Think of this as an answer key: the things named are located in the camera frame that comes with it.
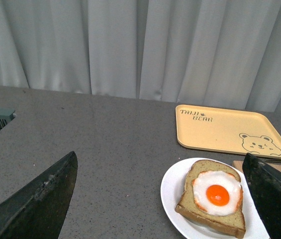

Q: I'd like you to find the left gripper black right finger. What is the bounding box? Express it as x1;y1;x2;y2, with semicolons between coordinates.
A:
242;153;281;239

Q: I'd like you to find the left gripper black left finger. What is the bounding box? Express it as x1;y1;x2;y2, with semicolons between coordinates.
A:
0;151;78;239

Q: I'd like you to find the white round plate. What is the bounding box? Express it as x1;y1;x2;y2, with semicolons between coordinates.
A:
160;157;270;239

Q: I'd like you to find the grey curtain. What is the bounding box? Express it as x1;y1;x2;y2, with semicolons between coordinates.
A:
0;0;281;113

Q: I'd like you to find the bread slice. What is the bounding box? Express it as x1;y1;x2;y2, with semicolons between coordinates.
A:
175;159;246;239

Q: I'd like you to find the yellow bear tray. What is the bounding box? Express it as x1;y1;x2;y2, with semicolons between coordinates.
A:
176;105;281;159

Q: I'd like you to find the fried egg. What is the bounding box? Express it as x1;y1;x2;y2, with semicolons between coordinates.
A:
191;170;243;216

